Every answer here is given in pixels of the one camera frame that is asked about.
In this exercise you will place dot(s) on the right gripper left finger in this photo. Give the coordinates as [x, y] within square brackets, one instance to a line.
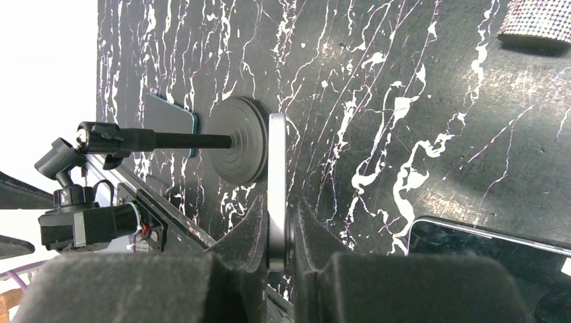
[107, 287]

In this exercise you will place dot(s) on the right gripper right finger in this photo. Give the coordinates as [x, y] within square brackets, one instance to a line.
[334, 284]

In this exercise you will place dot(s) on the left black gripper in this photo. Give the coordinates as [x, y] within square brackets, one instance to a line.
[78, 221]

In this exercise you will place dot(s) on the black phone pink edge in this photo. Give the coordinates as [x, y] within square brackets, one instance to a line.
[278, 244]

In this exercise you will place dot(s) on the black phone stand front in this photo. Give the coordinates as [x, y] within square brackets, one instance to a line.
[236, 142]

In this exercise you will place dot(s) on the black phone blue edge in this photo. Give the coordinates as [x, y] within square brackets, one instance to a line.
[162, 116]

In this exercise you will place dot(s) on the black phone silver edge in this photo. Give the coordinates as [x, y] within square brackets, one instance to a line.
[540, 268]

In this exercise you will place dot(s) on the glitter microphone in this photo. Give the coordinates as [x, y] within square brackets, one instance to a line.
[536, 23]

